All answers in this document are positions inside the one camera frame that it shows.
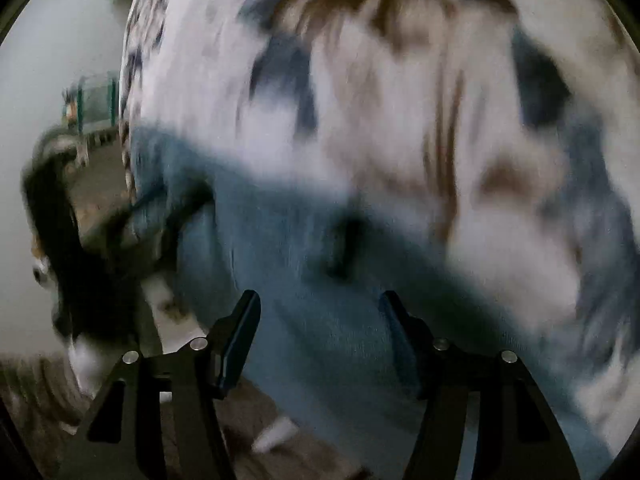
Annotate blue denim pants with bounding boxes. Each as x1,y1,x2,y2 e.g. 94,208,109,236
124,125,617,480

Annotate floral printed blanket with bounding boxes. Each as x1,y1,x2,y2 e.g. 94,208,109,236
119,0,640,453

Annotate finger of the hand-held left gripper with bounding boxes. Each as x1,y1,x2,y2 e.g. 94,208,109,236
107,185,217,266

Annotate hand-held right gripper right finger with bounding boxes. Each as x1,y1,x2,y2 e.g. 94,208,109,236
378,290,581,480

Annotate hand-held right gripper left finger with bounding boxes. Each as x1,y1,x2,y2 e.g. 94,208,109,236
57,290,262,480

